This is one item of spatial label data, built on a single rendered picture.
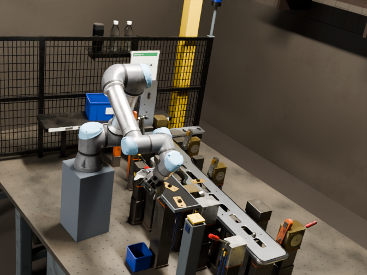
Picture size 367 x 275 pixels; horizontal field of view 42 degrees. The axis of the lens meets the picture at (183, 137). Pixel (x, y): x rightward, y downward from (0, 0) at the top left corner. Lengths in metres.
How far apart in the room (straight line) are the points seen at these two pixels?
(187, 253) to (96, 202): 0.63
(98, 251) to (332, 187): 2.94
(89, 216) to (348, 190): 2.93
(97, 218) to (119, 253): 0.22
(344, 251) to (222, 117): 3.16
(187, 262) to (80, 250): 0.65
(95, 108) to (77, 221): 0.91
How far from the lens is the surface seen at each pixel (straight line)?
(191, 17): 3.57
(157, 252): 2.51
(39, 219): 2.86
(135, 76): 2.20
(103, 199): 2.62
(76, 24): 4.82
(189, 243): 2.19
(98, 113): 3.25
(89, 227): 2.68
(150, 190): 2.12
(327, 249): 3.04
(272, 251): 2.36
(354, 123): 4.72
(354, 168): 4.81
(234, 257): 2.26
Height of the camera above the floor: 2.38
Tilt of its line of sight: 25 degrees down
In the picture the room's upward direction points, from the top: 9 degrees clockwise
